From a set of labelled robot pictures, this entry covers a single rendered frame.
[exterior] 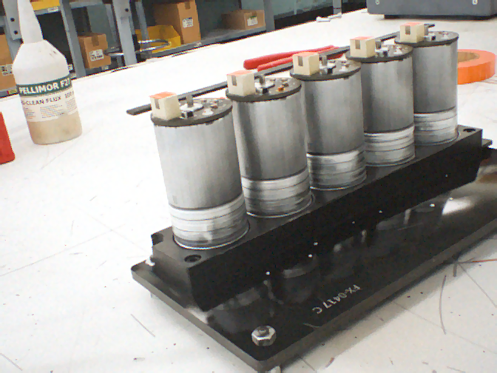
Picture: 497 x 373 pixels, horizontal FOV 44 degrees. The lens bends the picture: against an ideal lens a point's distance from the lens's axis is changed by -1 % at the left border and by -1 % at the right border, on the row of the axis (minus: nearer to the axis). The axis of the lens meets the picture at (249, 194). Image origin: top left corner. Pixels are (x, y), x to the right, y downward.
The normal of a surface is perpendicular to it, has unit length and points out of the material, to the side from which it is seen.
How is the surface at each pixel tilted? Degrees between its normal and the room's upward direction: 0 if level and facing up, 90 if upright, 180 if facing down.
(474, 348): 0
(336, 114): 90
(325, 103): 90
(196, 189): 90
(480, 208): 0
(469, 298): 0
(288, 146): 90
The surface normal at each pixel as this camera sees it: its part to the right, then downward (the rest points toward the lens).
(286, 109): 0.57, 0.25
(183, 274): -0.79, 0.33
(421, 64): -0.41, 0.41
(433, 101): 0.00, 0.39
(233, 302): -0.12, -0.91
